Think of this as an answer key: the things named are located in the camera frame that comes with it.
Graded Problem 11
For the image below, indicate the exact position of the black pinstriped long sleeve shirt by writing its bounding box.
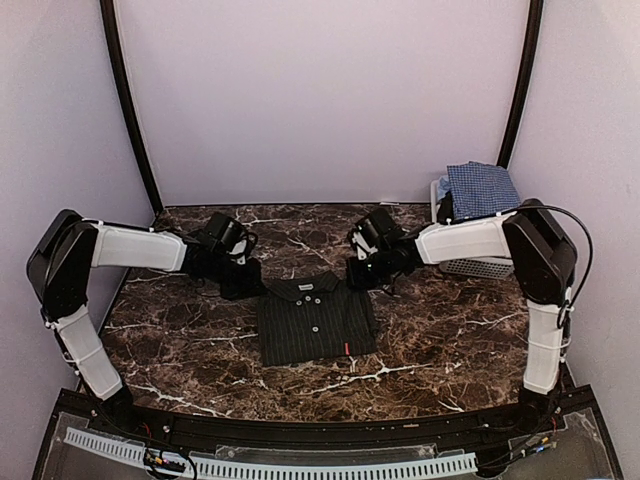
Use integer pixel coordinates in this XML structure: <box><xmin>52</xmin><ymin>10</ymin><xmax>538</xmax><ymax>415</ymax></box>
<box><xmin>257</xmin><ymin>271</ymin><xmax>379</xmax><ymax>367</ymax></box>

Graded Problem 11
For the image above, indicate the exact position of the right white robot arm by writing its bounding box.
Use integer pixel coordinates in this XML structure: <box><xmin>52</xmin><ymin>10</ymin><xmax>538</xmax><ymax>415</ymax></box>
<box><xmin>346</xmin><ymin>199</ymin><xmax>578</xmax><ymax>395</ymax></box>

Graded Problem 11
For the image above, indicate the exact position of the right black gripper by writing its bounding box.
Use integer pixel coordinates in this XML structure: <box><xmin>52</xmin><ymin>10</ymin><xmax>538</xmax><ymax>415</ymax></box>
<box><xmin>345</xmin><ymin>246</ymin><xmax>394</xmax><ymax>290</ymax></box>

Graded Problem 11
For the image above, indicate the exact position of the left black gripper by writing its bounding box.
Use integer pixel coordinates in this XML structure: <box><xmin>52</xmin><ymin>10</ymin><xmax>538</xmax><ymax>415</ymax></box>
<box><xmin>199</xmin><ymin>250</ymin><xmax>267</xmax><ymax>300</ymax></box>

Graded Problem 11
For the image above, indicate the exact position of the black frame post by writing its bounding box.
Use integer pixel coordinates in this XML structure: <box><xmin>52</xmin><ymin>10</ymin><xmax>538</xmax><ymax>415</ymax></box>
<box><xmin>496</xmin><ymin>0</ymin><xmax>544</xmax><ymax>169</ymax></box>
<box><xmin>99</xmin><ymin>0</ymin><xmax>164</xmax><ymax>215</ymax></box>

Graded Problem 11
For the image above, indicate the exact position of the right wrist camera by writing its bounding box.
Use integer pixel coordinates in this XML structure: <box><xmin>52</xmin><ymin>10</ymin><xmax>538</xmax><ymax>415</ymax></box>
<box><xmin>348</xmin><ymin>207</ymin><xmax>405</xmax><ymax>260</ymax></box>

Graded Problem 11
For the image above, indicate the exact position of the left black frame post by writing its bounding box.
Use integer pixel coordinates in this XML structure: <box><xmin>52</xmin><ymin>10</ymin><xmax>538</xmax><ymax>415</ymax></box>
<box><xmin>99</xmin><ymin>0</ymin><xmax>164</xmax><ymax>215</ymax></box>

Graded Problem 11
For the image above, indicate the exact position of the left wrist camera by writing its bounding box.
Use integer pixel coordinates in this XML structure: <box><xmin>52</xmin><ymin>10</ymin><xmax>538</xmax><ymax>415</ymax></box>
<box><xmin>196</xmin><ymin>212</ymin><xmax>258</xmax><ymax>265</ymax></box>

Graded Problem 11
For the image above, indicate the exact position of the white slotted cable duct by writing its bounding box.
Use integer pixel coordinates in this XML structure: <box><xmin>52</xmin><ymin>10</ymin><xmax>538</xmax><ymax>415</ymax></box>
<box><xmin>64</xmin><ymin>427</ymin><xmax>477</xmax><ymax>479</ymax></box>

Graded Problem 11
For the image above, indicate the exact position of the blue checkered long sleeve shirt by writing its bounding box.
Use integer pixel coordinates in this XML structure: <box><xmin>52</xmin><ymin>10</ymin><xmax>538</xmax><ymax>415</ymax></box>
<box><xmin>447</xmin><ymin>161</ymin><xmax>521</xmax><ymax>220</ymax></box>

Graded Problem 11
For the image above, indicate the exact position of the light blue shirt in basket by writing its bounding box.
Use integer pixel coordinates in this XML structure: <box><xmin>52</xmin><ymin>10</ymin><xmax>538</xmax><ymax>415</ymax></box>
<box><xmin>436</xmin><ymin>175</ymin><xmax>451</xmax><ymax>202</ymax></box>

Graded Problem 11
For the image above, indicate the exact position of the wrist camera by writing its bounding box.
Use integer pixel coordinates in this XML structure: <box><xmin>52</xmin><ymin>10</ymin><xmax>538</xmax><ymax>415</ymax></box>
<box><xmin>196</xmin><ymin>212</ymin><xmax>258</xmax><ymax>265</ymax></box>
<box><xmin>348</xmin><ymin>207</ymin><xmax>405</xmax><ymax>260</ymax></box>

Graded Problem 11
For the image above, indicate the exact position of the white perforated plastic basket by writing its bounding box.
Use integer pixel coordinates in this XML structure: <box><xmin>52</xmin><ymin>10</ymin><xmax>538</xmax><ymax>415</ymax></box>
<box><xmin>430</xmin><ymin>180</ymin><xmax>514</xmax><ymax>280</ymax></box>

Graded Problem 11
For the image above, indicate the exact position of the black front table rail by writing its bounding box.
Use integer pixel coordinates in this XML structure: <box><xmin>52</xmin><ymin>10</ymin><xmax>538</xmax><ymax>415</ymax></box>
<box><xmin>76</xmin><ymin>399</ymin><xmax>552</xmax><ymax>452</ymax></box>

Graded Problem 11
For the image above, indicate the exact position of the right black frame post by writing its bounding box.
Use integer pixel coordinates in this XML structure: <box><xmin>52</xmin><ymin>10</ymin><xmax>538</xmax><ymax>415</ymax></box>
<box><xmin>496</xmin><ymin>0</ymin><xmax>544</xmax><ymax>169</ymax></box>

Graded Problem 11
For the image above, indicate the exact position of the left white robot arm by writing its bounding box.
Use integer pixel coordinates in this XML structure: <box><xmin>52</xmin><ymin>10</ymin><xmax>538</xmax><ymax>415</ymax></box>
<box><xmin>26</xmin><ymin>209</ymin><xmax>266</xmax><ymax>436</ymax></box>

